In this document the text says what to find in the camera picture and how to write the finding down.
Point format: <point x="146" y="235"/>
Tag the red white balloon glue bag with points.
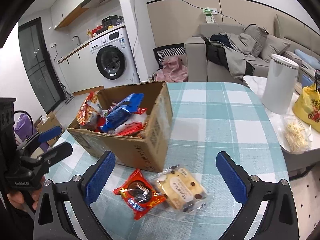
<point x="134" y="124"/>

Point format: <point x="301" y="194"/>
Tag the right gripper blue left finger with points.
<point x="97" y="175"/>

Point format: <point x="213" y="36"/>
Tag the grey jacket on sofa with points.
<point x="233" y="52"/>

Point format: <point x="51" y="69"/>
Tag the purple bag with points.
<point x="24" y="127"/>

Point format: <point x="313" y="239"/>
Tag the grey sofa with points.
<point x="200" y="69"/>

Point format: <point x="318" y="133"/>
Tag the red chocolate pie packet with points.
<point x="139" y="194"/>

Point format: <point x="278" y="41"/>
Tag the blue oreo packet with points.
<point x="122" y="111"/>

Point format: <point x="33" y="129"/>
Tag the grey sofa cushion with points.
<point x="259" y="34"/>

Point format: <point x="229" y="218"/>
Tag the black patterned chair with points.
<point x="167" y="51"/>

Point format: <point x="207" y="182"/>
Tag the white cylindrical bin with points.
<point x="281" y="79"/>

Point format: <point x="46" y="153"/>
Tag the small cardboard box on floor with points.
<point x="45" y="123"/>

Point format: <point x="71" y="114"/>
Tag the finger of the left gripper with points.
<point x="47" y="134"/>
<point x="47" y="159"/>

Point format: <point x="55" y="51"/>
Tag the cream cookie packet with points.
<point x="182" y="191"/>

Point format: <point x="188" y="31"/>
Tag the white washing machine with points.
<point x="114" y="59"/>

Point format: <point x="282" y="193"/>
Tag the teal plaid tablecloth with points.
<point x="208" y="117"/>

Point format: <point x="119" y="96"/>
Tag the pink cloth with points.
<point x="173" y="70"/>

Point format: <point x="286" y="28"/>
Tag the black glass door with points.
<point x="38" y="65"/>

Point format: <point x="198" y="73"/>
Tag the white power strip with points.
<point x="209" y="14"/>

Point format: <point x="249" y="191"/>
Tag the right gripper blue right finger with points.
<point x="235" y="177"/>

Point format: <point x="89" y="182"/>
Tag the person's left hand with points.
<point x="17" y="199"/>

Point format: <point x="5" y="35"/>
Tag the yellow plastic bag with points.
<point x="306" y="108"/>

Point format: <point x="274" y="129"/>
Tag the black appliance on washer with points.
<point x="110" y="21"/>

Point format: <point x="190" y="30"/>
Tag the clear bag of noodles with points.
<point x="295" y="135"/>

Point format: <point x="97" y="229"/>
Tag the noodle snack bag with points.
<point x="89" y="112"/>

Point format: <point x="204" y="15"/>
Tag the brown cardboard SF box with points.
<point x="146" y="149"/>

